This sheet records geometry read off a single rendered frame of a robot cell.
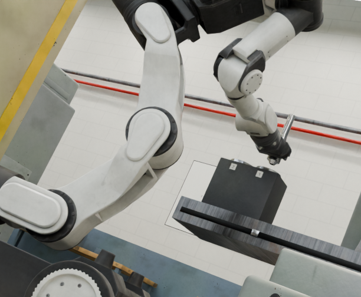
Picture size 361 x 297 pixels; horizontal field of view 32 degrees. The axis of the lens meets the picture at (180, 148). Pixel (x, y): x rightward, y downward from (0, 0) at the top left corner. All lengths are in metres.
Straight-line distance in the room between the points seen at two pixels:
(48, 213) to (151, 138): 0.33
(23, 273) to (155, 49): 0.71
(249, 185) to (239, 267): 4.69
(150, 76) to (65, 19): 1.35
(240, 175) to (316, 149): 4.87
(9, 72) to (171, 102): 1.30
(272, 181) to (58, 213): 0.75
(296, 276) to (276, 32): 0.66
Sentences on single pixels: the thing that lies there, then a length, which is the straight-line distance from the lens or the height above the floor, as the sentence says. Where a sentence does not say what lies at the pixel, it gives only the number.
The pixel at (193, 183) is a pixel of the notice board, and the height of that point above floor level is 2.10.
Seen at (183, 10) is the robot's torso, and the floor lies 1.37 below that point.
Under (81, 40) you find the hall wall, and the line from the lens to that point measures 9.54.
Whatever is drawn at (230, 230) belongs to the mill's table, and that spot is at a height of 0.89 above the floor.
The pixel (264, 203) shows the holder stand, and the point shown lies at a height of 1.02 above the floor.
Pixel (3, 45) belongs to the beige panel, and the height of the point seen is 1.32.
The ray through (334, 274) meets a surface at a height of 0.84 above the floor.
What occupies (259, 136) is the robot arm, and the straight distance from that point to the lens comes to 2.01.
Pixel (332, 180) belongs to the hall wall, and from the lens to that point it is 6.78.
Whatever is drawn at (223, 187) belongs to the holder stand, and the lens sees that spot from 2.13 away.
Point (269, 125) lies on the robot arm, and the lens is 1.93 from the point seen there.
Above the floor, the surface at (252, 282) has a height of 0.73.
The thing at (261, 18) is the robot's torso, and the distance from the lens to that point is 1.97.
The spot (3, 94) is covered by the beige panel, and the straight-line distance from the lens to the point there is 2.91.
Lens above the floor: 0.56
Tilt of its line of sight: 14 degrees up
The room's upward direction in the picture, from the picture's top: 25 degrees clockwise
